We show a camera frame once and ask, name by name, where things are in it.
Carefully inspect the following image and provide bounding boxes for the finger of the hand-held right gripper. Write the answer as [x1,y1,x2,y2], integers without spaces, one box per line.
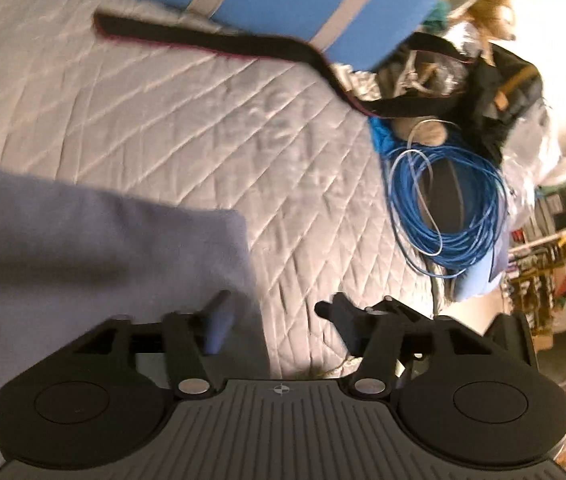
[483,311,539,367]

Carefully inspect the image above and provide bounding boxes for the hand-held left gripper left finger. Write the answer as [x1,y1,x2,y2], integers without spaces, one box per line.
[69,290,237,401]

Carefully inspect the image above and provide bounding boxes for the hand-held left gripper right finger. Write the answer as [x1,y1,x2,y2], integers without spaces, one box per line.
[314,292,470,402]

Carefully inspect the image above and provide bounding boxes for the grey-blue sweatpants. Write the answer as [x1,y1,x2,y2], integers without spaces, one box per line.
[0,160,271,471]

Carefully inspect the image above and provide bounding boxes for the light blue cushion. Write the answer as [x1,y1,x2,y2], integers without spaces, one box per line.
[450,247,506,303]

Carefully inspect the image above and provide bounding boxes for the cluttered white shelf rack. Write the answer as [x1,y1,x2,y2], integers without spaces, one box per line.
[506,160,566,336]

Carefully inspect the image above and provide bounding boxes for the bright blue knit cloth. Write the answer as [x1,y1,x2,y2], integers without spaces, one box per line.
[368,117,399,153]

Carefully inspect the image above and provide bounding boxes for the large clear plastic bag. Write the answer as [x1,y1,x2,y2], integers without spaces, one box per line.
[500,102,566,221]

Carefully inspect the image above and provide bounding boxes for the teal cloth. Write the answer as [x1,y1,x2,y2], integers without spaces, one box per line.
[422,0,451,28]

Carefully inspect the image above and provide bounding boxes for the tan teddy bear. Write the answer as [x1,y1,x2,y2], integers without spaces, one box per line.
[393,0,516,145]

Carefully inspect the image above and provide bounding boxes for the blue cable coil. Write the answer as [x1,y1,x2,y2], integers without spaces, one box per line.
[385,145,509,278]

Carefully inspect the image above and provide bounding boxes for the white cable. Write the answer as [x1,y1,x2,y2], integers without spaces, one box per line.
[405,117,459,171]

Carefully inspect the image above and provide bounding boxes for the black bag with tan straps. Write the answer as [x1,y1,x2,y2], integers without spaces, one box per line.
[463,42,544,161]

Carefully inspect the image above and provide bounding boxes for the black strap with red edge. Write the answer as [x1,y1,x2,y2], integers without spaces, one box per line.
[94,10,469,118]

